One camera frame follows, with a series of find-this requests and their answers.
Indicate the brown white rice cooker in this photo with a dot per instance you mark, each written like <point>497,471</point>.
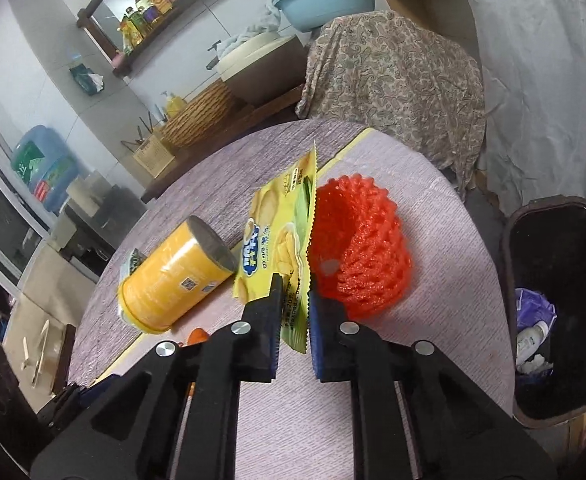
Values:
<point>263,75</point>

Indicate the black trash bin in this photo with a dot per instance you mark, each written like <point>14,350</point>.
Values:
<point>563,240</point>

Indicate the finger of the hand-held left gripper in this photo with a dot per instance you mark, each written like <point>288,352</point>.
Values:
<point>73,397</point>

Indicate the light wooden shelf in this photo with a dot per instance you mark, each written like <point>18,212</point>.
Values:
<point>423,0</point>

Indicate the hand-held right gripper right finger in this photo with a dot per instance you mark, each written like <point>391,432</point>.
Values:
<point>315,350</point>

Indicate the yellow cylindrical can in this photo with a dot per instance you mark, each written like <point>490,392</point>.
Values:
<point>173,275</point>

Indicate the purple plastic bag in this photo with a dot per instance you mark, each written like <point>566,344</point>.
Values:
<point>533,305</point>

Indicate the grey water dispenser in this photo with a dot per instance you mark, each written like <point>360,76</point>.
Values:
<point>88,230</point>

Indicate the small orange object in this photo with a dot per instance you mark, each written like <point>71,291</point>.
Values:
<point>198,336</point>

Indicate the white plastic sheet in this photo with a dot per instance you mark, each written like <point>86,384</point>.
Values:
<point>548,85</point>

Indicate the beige chopstick holder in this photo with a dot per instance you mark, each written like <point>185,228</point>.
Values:
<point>153,156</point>

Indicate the yellow soap pump bottle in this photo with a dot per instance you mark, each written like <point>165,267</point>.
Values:
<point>175,106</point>

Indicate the wooden framed mirror shelf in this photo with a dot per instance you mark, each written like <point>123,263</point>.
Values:
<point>138,55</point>

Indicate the red foam fruit net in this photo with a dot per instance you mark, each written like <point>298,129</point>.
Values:
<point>363,240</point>

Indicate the light blue plastic basin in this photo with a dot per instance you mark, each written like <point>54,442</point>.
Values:
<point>323,5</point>

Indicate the blue water jug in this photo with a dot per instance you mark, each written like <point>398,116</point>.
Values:
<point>43,170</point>

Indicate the floral patterned cloth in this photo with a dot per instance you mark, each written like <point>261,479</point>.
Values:
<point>388,75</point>

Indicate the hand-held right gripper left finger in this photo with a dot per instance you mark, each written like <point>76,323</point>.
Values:
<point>274,355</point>

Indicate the white tissue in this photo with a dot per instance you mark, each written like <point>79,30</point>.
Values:
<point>535,362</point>

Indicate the purple woodgrain tablecloth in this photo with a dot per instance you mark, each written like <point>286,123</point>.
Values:
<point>213,185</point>

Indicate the yellow chips bag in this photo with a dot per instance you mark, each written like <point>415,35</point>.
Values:
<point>273,230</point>

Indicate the light blue towel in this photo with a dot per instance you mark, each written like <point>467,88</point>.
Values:
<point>253,35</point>

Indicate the row of condiment bottles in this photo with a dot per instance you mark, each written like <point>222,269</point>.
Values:
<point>158,2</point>

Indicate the woven pattern wash basin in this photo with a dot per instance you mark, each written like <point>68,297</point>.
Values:
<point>198,115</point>

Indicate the dark chopsticks bundle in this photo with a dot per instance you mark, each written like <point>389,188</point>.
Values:
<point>145,127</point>

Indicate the green wall tissue pack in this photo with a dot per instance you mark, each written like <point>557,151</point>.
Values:
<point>85,79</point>

